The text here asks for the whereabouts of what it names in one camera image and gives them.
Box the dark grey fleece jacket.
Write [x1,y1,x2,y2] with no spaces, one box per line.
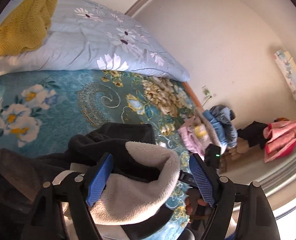
[0,123,180,239]

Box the blue clothes pile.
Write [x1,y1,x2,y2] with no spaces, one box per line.
[202,105,238,149]

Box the right hand black glove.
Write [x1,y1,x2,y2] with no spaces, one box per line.
[185,188,209,223]

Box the pink garment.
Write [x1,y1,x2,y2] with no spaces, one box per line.
[263,120,296,163]

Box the teal floral bed blanket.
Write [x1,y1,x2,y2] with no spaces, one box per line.
[0,69,204,240]

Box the light blue floral quilt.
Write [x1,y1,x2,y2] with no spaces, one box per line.
[0,0,190,81]

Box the yellow knitted sweater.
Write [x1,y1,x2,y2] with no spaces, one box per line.
[0,0,58,56]

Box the orange wooden bed frame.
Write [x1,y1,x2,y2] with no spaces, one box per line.
[182,82,204,112]

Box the wall socket with green plug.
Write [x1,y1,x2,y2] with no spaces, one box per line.
[202,86,216,106]

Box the wall calendar scroll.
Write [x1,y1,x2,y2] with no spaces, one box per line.
[273,50,296,102]

